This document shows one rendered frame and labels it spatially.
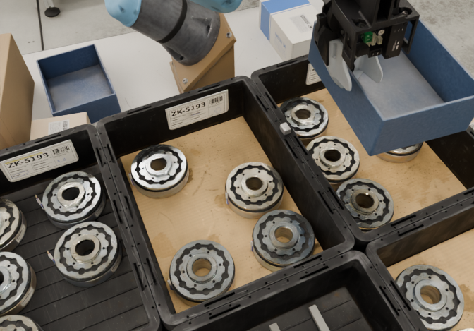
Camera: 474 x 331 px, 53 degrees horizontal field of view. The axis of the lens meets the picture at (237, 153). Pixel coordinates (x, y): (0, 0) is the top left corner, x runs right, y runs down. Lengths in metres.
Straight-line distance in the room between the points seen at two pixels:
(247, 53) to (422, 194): 0.63
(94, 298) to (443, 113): 0.58
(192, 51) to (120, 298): 0.56
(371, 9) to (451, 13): 2.36
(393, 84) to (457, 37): 1.98
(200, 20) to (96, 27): 1.61
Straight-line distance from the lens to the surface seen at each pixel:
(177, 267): 0.78
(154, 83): 1.26
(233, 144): 0.94
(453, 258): 0.88
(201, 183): 0.89
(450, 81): 0.72
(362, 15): 0.52
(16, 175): 0.93
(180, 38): 1.08
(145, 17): 1.03
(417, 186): 0.94
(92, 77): 1.31
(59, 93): 1.29
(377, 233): 0.75
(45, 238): 0.89
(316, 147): 0.90
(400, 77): 0.75
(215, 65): 1.10
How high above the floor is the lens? 1.56
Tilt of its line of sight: 53 degrees down
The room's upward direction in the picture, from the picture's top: 1 degrees counter-clockwise
